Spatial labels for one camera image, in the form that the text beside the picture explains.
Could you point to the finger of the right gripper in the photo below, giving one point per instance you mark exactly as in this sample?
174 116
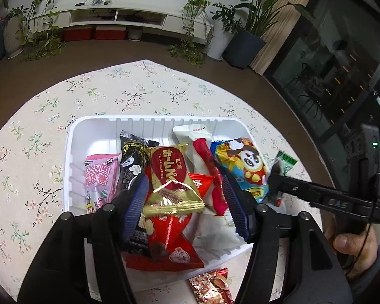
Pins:
284 184

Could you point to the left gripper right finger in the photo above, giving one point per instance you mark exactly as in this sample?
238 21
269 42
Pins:
312 273

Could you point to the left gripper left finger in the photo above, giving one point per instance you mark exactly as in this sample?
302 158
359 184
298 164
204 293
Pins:
57 273

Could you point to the green seaweed snack packet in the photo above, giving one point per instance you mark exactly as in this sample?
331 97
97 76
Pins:
283 163

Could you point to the panda snack bag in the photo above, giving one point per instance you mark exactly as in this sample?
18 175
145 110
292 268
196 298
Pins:
242 160

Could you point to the white red ice-cream style packet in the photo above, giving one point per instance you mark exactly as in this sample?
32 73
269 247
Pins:
211 232

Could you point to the red heart pattern packet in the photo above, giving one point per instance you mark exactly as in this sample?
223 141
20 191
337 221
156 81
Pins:
212 287

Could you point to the gold red pie packet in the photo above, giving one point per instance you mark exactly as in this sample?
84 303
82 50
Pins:
174 193

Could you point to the pink lollipop snack bag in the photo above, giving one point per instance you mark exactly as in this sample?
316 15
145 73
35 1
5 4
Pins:
101 172

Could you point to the black cookie snack bag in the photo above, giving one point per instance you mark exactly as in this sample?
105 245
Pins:
135 159

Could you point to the person's right hand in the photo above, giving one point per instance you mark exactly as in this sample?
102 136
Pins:
362 247

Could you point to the glass sliding door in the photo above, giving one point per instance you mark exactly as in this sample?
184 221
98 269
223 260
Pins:
328 71

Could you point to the tall bird-of-paradise plant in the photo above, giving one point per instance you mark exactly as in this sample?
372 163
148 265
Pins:
248 41

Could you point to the small leafy plant white pot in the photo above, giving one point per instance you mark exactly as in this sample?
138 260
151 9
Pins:
225 25

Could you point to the trailing vine plant right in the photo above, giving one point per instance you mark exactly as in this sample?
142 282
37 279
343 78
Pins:
188 49

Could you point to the trailing vine plant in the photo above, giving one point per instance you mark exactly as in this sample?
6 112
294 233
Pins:
188 49
40 36

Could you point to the white TV console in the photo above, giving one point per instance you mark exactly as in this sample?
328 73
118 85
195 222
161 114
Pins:
160 20

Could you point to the beige curtain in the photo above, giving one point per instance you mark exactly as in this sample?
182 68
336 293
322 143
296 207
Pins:
276 36

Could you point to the small white pot under console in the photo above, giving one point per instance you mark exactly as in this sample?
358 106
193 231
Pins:
134 34

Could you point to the red storage box right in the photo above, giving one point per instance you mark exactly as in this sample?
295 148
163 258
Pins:
110 32

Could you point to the red storage box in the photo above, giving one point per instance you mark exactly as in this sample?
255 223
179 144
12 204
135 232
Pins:
82 33
110 32

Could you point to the trailing vine plant left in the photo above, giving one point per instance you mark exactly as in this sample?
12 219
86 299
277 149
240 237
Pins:
40 36

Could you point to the red storage box left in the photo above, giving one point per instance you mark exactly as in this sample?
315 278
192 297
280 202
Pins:
82 33

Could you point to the small plant beige pot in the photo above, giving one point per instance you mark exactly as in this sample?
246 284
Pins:
12 31

